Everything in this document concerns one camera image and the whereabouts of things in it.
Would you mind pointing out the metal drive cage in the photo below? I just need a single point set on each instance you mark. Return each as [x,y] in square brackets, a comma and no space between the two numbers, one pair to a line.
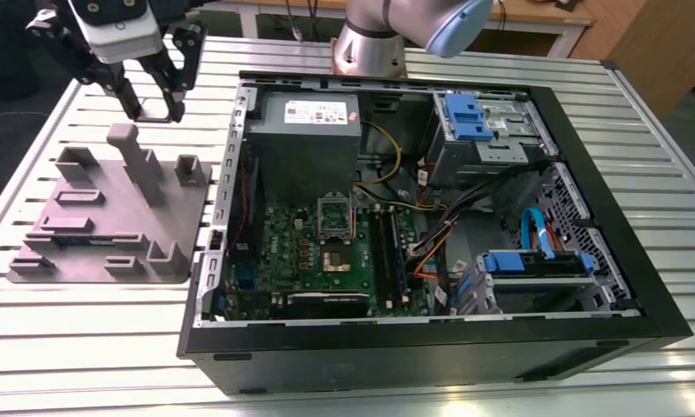
[510,152]

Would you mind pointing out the hard disk in blue carrier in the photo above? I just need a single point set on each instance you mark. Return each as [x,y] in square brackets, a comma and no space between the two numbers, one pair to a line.
[508,262]

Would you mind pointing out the wooden cabinet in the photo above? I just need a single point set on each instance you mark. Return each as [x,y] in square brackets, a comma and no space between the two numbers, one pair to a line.
[667,43]

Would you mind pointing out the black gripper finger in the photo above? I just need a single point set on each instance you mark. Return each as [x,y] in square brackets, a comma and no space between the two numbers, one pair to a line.
[189,56]
[75,52]

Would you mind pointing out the black PC case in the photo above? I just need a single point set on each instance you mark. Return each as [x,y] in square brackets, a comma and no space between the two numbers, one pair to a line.
[382,360]

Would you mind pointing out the black NVIDIA graphics card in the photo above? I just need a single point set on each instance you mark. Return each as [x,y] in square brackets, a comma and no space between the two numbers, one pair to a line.
[325,304]

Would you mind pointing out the metal disk bay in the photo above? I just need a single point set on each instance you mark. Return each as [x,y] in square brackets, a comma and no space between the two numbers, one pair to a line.
[545,281]

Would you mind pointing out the blue drive bay latch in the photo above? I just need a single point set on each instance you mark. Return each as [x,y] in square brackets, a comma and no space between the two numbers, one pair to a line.
[469,113]

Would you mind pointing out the CPU socket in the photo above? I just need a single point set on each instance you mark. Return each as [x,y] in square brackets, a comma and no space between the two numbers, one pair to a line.
[340,260]

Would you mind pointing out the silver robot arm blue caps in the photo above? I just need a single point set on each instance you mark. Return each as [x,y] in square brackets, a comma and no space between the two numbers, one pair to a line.
[372,52]

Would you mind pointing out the green motherboard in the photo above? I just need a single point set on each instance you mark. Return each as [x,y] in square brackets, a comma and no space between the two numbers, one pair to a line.
[290,265]

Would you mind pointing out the wooden desk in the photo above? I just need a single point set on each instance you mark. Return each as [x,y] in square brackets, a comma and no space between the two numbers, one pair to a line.
[557,17]

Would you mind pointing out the RAM stick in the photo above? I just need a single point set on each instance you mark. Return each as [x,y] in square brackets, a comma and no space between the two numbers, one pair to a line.
[87,241]
[400,260]

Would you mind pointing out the grey parts rack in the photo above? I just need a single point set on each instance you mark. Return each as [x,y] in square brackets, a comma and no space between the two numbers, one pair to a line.
[93,260]

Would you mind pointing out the grey power supply unit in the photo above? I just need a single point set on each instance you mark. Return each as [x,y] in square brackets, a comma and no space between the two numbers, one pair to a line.
[302,156]

